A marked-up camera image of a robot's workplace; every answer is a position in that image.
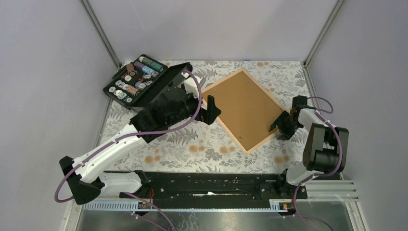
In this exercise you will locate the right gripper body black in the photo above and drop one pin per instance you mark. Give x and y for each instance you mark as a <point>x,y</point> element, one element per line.
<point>289,128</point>

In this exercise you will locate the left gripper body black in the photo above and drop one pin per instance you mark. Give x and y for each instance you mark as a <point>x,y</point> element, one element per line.
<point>193,103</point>

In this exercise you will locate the wooden picture frame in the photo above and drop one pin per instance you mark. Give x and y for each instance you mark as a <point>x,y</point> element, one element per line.
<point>251,148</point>

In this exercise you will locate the brown frame backing board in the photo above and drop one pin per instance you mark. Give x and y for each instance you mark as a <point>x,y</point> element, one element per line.
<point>245,108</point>

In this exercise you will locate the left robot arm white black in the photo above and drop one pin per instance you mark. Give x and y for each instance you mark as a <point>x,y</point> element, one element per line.
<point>86,175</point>

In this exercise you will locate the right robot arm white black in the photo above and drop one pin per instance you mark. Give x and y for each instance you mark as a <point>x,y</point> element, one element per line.
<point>326,146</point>

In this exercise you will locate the floral patterned table mat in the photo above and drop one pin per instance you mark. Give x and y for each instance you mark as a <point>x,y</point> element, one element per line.
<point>202,148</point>

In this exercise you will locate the black sewing kit case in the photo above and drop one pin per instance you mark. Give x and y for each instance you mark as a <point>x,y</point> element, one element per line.
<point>140,90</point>

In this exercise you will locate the light blue thread spool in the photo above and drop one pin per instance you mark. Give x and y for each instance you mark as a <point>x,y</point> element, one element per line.
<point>149,71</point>

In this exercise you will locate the teal thread spool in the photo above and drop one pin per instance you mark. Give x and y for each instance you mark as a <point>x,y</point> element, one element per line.
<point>151,64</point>

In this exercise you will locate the purple thread spool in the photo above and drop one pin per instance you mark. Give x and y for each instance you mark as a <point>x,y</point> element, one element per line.
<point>140,66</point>

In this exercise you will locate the brown thread spool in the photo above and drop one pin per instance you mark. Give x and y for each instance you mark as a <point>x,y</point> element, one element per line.
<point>131,69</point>

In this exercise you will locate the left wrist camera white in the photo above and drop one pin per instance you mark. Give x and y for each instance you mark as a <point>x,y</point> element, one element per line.
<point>189,85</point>

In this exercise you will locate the right aluminium corner post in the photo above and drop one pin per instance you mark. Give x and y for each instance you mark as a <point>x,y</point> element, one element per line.
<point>332,15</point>

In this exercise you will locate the aluminium corner post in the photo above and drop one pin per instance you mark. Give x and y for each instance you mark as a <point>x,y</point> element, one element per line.
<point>332,15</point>
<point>100,31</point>

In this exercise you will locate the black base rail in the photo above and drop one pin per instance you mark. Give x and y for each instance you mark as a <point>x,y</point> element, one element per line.
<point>214,188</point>

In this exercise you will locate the left aluminium corner post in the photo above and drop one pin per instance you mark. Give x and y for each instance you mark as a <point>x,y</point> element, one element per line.
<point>100,31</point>

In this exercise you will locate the grey slotted cable duct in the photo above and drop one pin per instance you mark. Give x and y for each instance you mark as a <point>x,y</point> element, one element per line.
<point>134,205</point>

